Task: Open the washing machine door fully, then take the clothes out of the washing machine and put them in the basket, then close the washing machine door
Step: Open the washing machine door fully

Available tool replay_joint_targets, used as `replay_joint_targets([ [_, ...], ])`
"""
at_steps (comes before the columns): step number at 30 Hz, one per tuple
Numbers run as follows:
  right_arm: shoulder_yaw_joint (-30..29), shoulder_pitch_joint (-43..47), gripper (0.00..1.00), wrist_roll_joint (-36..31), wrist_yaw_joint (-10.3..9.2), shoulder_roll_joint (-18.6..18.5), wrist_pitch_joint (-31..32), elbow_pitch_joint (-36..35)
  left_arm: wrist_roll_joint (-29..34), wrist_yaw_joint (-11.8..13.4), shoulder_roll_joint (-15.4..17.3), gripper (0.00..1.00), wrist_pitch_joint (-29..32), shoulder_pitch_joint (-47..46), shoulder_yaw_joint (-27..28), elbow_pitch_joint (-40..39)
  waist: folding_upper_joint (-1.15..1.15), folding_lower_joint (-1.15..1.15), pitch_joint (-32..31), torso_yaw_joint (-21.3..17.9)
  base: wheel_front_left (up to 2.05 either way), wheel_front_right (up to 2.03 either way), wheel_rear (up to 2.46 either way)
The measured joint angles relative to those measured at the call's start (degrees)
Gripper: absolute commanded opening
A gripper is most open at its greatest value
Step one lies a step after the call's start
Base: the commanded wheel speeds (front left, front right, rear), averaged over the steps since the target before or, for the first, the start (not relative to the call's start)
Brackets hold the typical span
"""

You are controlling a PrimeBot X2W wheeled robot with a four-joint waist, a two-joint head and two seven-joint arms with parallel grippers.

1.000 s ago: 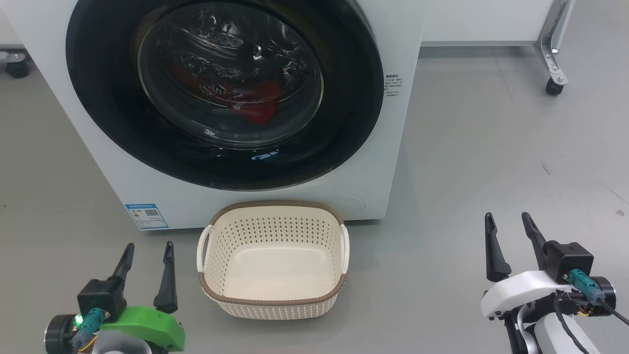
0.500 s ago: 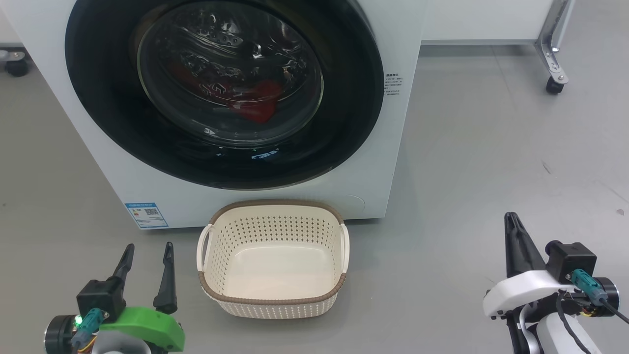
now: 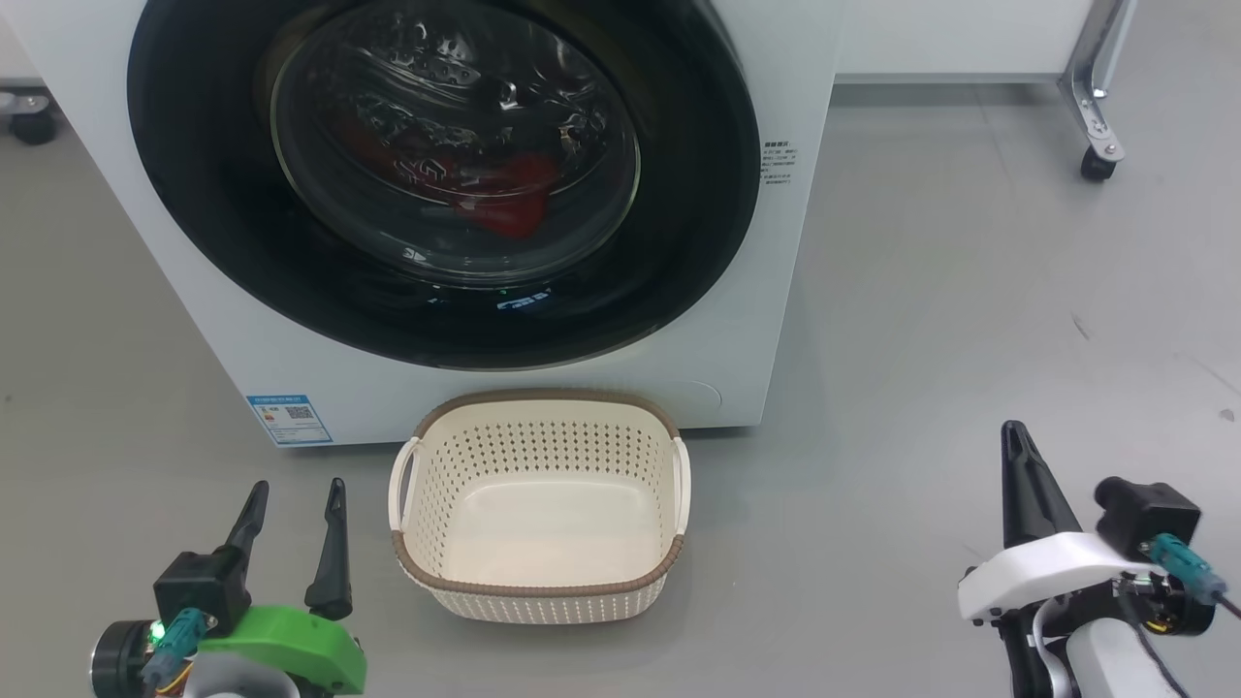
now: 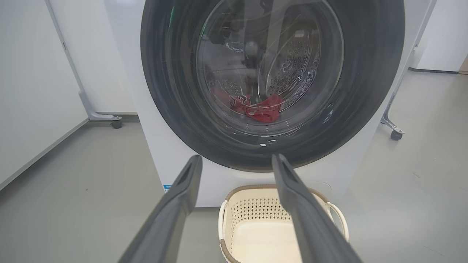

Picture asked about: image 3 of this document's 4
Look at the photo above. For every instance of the blue energy label sticker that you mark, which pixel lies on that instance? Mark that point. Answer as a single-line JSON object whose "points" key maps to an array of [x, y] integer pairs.
{"points": [[289, 420]]}

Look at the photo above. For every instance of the white front-load washing machine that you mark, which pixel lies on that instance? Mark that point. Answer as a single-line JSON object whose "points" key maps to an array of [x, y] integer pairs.
{"points": [[766, 330]]}

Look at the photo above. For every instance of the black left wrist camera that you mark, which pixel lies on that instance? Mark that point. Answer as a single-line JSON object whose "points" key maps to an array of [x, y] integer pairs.
{"points": [[199, 582]]}

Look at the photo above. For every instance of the round black glass washer door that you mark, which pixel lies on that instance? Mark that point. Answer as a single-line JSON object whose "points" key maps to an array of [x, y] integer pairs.
{"points": [[213, 194]]}

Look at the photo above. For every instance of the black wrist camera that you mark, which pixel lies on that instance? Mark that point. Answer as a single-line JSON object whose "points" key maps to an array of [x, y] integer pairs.
{"points": [[1149, 509], [199, 582]]}

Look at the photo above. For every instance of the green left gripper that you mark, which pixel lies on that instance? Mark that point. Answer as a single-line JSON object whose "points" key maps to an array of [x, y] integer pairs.
{"points": [[291, 645]]}

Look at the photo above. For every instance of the cream perforated laundry basket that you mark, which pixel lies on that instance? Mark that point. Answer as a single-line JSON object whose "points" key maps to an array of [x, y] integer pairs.
{"points": [[543, 523]]}

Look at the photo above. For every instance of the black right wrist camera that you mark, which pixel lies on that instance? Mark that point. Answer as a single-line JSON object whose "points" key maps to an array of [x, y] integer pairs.
{"points": [[1149, 509]]}

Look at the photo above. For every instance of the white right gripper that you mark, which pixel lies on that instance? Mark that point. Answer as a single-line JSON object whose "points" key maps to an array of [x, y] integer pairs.
{"points": [[1037, 567]]}

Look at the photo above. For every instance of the black caster with metal bracket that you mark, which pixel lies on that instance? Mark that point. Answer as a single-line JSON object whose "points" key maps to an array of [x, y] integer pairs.
{"points": [[34, 124]]}

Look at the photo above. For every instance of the red jersey with white trim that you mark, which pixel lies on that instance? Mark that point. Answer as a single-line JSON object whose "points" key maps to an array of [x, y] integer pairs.
{"points": [[519, 184]]}

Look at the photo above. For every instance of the metal frame leg with caster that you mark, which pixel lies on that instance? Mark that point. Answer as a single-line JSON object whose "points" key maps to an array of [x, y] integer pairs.
{"points": [[1094, 97]]}

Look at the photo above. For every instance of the printed spec text label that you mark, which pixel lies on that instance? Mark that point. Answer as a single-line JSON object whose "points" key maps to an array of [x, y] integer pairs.
{"points": [[779, 165]]}

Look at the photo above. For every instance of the white partition panel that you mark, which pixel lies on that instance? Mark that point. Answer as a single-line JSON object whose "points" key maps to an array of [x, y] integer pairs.
{"points": [[950, 39]]}

